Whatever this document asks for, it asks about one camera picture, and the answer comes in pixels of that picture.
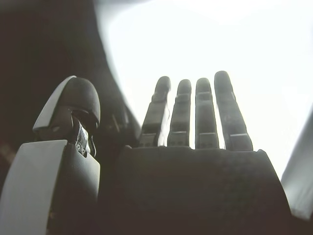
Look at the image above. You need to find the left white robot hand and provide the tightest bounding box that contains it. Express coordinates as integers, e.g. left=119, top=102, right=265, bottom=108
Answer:
left=0, top=70, right=294, bottom=235

